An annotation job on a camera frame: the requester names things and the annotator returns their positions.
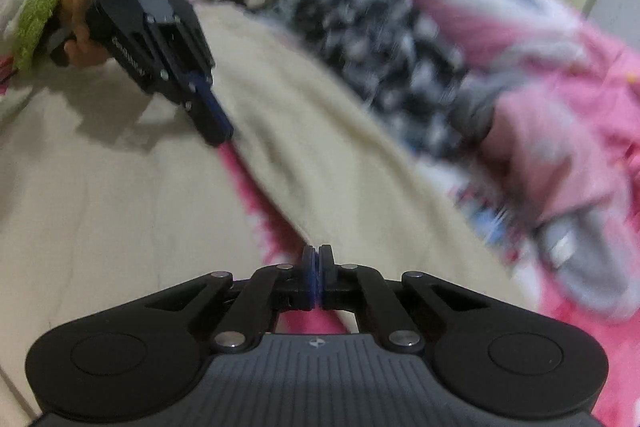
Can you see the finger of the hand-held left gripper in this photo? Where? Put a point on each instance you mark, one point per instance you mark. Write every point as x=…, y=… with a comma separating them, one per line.
x=212, y=117

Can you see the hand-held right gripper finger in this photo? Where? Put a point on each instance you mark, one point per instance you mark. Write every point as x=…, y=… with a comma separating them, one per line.
x=322, y=277
x=311, y=277

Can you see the beige pants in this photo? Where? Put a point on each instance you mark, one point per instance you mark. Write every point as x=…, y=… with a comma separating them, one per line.
x=125, y=207

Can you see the person's left hand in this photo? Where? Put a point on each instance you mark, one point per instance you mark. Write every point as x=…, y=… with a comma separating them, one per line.
x=75, y=4

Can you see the pink floral bed sheet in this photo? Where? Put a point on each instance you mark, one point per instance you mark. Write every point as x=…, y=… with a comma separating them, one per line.
x=280, y=227

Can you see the black and white plaid shirt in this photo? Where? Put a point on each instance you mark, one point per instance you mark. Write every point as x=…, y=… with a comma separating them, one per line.
x=375, y=47

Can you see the pink and grey quilt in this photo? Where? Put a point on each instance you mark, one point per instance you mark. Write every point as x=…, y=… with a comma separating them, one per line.
x=550, y=107

